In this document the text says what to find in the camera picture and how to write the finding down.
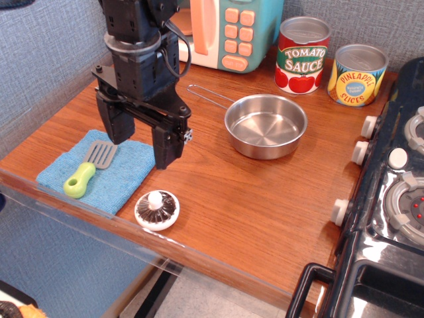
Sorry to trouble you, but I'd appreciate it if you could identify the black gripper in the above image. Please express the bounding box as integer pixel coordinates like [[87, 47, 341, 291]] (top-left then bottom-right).
[[93, 31, 191, 170]]

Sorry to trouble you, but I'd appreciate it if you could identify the small steel pot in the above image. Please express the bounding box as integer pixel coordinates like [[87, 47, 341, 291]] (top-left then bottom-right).
[[187, 84, 309, 160]]

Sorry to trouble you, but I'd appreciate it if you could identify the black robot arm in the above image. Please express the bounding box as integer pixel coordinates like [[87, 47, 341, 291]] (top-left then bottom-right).
[[92, 1, 192, 170]]

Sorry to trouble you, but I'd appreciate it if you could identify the teal toy microwave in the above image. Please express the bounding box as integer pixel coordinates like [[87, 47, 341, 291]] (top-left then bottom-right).
[[171, 0, 284, 74]]

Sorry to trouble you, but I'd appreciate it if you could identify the blue folded cloth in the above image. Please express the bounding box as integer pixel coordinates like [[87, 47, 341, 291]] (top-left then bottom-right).
[[36, 130, 155, 215]]

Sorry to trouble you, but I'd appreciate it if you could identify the green grey toy spatula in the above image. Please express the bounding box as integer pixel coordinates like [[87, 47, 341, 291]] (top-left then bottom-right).
[[63, 140, 118, 199]]

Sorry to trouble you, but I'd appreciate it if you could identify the white toy mushroom half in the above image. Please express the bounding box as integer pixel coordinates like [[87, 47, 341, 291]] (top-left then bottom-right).
[[134, 190, 180, 232]]

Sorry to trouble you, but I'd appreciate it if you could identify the clear acrylic table guard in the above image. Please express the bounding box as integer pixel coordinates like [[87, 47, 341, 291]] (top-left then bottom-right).
[[1, 172, 288, 317]]

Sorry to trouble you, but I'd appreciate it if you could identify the tomato sauce can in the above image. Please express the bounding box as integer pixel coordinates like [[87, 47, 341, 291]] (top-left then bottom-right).
[[274, 16, 332, 95]]

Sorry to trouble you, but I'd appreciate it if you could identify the lower grey stove knob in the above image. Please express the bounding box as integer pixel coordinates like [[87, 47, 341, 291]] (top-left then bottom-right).
[[331, 199, 349, 227]]

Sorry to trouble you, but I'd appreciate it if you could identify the grey stove knob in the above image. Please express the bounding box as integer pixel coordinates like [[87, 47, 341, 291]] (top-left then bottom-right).
[[361, 116, 378, 139], [331, 199, 349, 227], [351, 141, 369, 166]]

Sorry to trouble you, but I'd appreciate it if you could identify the orange plush object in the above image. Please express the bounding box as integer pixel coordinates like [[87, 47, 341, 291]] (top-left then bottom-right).
[[1, 301, 47, 318]]

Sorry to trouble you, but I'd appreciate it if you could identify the middle grey stove knob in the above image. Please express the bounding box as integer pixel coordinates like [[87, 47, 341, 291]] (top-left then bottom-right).
[[351, 141, 369, 166]]

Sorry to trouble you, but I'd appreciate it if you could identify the pineapple slices can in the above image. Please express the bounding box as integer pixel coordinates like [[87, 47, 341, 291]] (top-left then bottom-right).
[[327, 44, 389, 107]]

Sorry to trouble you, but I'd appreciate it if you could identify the upper grey stove knob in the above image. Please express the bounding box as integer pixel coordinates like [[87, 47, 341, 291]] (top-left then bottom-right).
[[361, 116, 378, 139]]

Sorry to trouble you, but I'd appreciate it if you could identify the black toy stove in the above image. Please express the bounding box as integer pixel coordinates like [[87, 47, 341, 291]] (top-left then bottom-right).
[[286, 58, 423, 317]]

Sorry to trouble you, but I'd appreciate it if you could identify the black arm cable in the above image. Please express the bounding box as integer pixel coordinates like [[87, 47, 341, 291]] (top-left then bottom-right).
[[158, 20, 193, 79]]

